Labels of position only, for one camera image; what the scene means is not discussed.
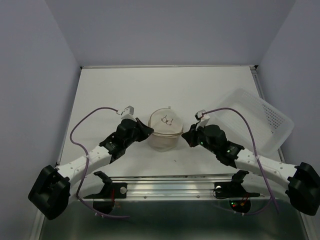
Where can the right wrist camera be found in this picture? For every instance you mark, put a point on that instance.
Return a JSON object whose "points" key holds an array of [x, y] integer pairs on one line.
{"points": [[202, 119]]}

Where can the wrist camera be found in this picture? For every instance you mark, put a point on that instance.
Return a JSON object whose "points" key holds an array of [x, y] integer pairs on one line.
{"points": [[127, 113], [202, 119]]}

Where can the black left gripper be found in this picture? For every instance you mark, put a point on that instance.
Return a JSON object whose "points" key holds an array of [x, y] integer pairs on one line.
{"points": [[145, 130]]}

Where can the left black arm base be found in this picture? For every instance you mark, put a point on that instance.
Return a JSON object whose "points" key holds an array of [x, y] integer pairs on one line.
{"points": [[99, 194]]}

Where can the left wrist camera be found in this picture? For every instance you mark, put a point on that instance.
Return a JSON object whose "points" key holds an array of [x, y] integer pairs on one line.
{"points": [[127, 113]]}

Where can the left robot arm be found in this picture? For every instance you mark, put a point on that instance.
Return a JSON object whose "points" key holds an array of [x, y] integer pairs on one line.
{"points": [[51, 192]]}

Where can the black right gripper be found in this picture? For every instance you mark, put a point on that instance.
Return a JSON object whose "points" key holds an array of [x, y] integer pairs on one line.
{"points": [[190, 135]]}

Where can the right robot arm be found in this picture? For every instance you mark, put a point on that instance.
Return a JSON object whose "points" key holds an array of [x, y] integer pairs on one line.
{"points": [[297, 184]]}

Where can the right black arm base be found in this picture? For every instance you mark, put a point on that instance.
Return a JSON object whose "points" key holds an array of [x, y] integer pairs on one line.
{"points": [[240, 199]]}

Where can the white mesh laundry bag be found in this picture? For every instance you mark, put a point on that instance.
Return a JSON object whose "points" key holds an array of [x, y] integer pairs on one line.
{"points": [[167, 127]]}

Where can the white perforated plastic basket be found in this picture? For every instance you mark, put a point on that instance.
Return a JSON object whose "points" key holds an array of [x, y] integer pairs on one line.
{"points": [[269, 126]]}

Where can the aluminium mounting rail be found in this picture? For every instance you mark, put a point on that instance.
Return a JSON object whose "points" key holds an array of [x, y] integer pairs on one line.
{"points": [[184, 188]]}

